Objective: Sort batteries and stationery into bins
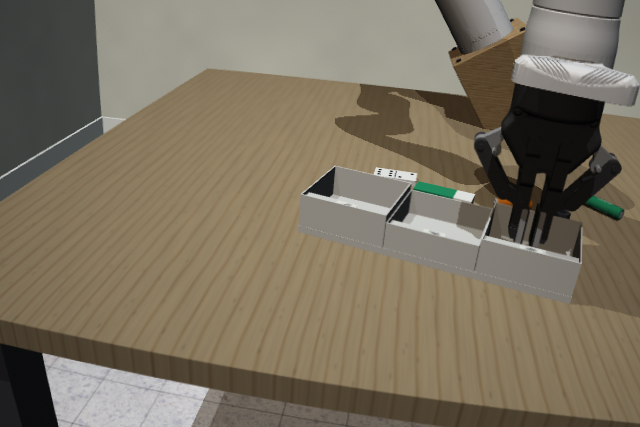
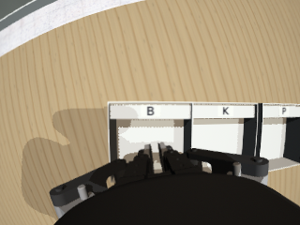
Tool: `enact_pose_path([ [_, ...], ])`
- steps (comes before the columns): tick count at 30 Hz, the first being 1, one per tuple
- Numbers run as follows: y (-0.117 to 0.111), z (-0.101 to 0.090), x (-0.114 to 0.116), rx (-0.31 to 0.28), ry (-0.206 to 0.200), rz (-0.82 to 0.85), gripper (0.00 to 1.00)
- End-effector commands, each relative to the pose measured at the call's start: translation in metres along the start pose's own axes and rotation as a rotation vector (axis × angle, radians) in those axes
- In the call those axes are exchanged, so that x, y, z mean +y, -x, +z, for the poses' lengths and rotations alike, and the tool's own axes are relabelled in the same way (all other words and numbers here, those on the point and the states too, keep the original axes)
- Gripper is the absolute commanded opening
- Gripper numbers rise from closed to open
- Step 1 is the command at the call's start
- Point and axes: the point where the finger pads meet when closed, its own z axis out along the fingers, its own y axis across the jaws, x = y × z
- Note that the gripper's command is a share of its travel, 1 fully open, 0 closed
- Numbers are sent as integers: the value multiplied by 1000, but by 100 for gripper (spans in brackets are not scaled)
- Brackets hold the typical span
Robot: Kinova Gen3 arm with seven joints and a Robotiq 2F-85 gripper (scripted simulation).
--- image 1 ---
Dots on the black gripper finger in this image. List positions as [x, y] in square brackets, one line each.
[488, 147]
[604, 167]

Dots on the white domino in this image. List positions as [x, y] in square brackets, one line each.
[398, 175]

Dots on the grey three-compartment bin rack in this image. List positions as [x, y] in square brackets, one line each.
[384, 216]

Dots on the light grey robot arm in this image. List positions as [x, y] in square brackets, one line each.
[569, 46]

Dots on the green battery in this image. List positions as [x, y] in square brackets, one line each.
[605, 207]

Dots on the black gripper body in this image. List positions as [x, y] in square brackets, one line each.
[530, 114]

